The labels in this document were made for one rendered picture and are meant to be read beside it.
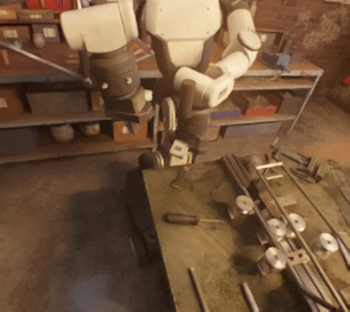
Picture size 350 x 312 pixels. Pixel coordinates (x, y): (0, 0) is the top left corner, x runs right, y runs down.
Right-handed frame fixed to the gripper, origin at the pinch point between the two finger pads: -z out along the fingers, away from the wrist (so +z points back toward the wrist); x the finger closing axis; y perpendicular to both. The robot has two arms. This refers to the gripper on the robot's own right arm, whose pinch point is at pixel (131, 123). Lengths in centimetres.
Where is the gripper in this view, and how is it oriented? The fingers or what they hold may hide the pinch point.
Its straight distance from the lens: 56.6
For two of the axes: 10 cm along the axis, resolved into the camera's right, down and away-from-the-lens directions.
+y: -3.5, 6.8, -6.4
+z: -1.0, -7.1, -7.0
